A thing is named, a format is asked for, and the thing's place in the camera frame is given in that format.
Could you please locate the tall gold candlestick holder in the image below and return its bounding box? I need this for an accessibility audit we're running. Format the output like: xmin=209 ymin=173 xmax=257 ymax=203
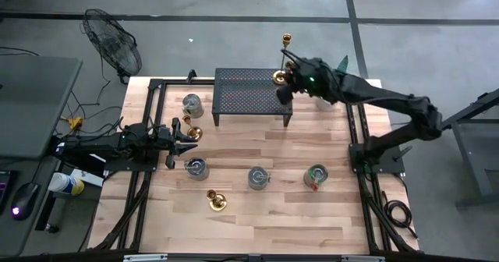
xmin=271 ymin=33 xmax=293 ymax=86

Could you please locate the grey desk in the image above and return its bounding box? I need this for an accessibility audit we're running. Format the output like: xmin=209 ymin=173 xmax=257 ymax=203
xmin=0 ymin=156 xmax=59 ymax=257

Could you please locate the black coiled cable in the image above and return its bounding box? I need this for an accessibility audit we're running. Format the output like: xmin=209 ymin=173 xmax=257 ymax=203
xmin=383 ymin=190 xmax=419 ymax=239

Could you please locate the black desk post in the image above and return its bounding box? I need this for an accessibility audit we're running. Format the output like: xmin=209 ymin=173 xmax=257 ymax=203
xmin=34 ymin=193 xmax=67 ymax=234

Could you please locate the silver lidded candle tin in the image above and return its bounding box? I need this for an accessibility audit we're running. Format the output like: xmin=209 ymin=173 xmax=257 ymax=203
xmin=303 ymin=163 xmax=330 ymax=193
xmin=247 ymin=165 xmax=272 ymax=192
xmin=181 ymin=93 xmax=205 ymax=119
xmin=184 ymin=156 xmax=211 ymax=182

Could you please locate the white disinfectant wipes canister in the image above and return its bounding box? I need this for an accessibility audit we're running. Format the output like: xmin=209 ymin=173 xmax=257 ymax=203
xmin=48 ymin=172 xmax=86 ymax=197

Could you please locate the snake plant in white pot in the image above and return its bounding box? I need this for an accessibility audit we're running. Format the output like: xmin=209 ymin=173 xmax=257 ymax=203
xmin=314 ymin=54 xmax=351 ymax=113

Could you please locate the black floor fan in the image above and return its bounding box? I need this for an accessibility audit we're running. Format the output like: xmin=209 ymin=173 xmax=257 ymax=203
xmin=80 ymin=7 xmax=143 ymax=84

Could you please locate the short gold candlestick holder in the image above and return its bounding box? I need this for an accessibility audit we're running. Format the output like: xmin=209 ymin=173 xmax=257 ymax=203
xmin=181 ymin=114 xmax=204 ymax=143

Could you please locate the black perforated metal shelf riser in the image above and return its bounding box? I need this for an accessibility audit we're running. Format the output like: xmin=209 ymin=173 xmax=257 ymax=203
xmin=211 ymin=67 xmax=294 ymax=129

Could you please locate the silver metal bracket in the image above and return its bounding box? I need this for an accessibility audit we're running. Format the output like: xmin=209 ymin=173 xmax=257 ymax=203
xmin=342 ymin=255 xmax=385 ymax=262
xmin=123 ymin=253 xmax=168 ymax=262

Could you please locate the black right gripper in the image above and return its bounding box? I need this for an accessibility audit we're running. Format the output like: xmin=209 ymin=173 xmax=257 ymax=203
xmin=275 ymin=49 xmax=340 ymax=105

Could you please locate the grey metal table stand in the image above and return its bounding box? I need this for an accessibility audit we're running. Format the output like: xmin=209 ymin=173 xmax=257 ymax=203
xmin=428 ymin=87 xmax=499 ymax=209

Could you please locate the black backlit keyboard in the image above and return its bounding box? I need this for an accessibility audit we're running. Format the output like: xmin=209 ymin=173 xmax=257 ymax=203
xmin=0 ymin=170 xmax=19 ymax=216

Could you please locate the black computer mouse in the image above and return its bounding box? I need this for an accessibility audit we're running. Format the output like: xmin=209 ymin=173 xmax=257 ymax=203
xmin=10 ymin=182 xmax=40 ymax=221

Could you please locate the black aluminium rig frame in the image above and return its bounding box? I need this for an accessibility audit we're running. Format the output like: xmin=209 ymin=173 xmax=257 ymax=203
xmin=87 ymin=76 xmax=420 ymax=255

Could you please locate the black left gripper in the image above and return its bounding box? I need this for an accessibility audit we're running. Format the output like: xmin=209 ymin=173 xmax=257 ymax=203
xmin=154 ymin=116 xmax=199 ymax=171

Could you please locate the grey tabletop panel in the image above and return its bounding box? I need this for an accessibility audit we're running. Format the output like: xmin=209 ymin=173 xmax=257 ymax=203
xmin=0 ymin=55 xmax=83 ymax=160

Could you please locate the white paper sheet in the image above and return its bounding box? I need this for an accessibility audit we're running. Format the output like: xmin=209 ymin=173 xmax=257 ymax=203
xmin=69 ymin=168 xmax=104 ymax=188

